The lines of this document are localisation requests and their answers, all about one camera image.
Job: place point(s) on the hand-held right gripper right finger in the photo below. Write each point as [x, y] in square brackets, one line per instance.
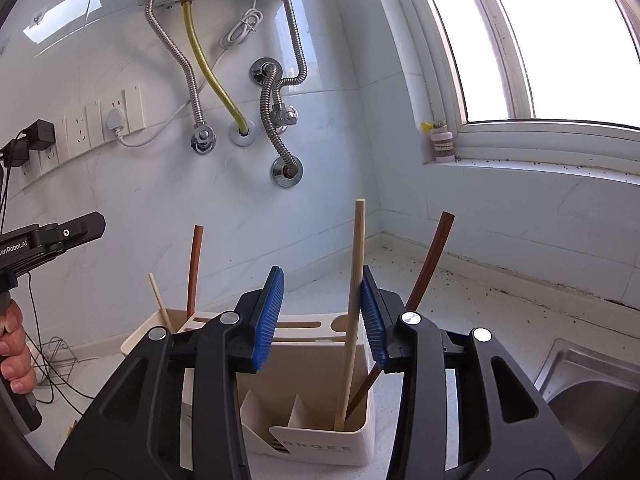
[372, 320]

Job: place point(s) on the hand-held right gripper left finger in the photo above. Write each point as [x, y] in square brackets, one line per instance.
[267, 310]

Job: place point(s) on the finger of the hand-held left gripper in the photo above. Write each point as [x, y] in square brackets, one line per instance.
[75, 227]

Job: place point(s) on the cream utensil holder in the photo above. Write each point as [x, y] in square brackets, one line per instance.
[305, 370]

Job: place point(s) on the light bamboo chopstick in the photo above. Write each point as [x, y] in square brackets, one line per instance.
[356, 250]
[159, 300]

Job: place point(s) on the dark brown chopstick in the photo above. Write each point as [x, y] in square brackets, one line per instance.
[196, 260]
[430, 260]

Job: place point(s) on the person's left hand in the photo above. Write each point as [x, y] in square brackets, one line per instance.
[15, 345]

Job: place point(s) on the black charger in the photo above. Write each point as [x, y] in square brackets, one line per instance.
[12, 153]
[40, 135]

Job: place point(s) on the small jar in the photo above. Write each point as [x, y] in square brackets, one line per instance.
[442, 145]

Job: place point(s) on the steel sink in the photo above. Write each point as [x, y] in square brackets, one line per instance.
[575, 375]

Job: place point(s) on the row of white wall sockets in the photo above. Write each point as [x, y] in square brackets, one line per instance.
[135, 107]

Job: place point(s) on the clear wall hook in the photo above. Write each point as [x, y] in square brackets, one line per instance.
[37, 20]

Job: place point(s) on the white window frame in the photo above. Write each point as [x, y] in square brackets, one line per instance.
[525, 140]

